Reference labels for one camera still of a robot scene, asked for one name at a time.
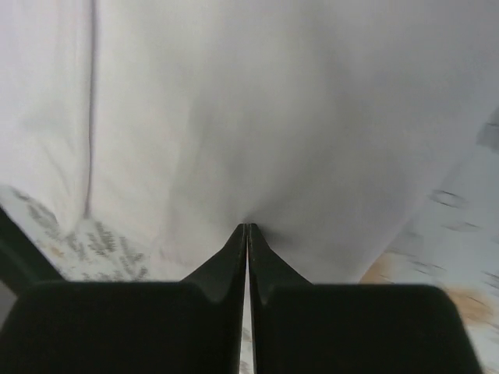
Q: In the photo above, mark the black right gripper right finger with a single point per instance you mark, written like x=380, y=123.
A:
x=300, y=327

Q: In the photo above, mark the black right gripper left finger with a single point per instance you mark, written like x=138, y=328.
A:
x=189, y=326

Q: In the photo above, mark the white t shirt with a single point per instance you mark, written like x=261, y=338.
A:
x=325, y=122

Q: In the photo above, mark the floral patterned table mat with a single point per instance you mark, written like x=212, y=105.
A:
x=451, y=243

